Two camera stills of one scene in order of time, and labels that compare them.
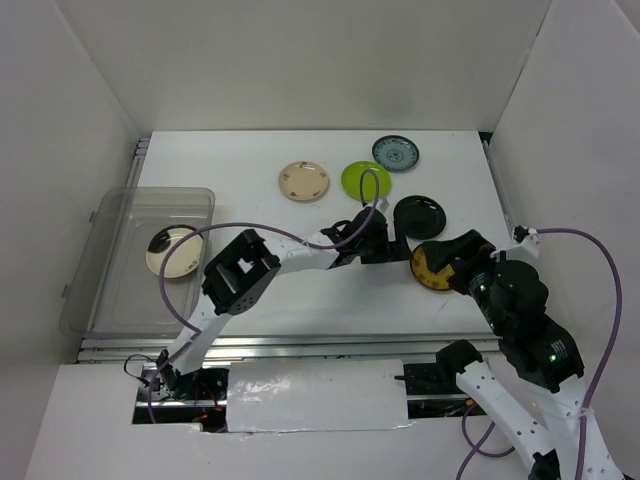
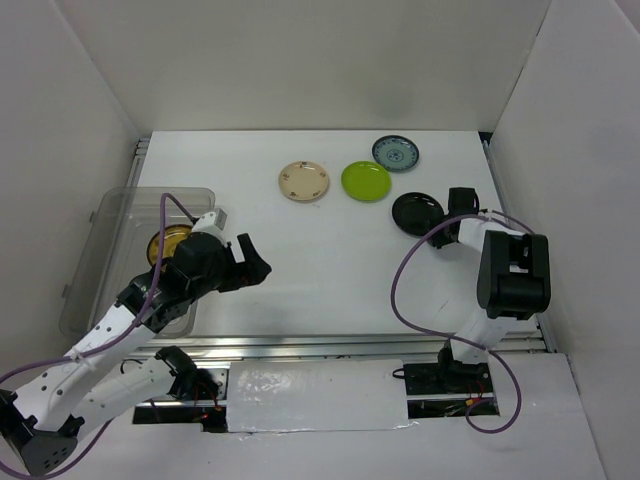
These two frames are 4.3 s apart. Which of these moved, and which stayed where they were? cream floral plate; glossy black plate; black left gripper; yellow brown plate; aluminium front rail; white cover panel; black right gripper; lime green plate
Moved: black left gripper; black right gripper; yellow brown plate
Stayed: lime green plate; cream floral plate; aluminium front rail; glossy black plate; white cover panel
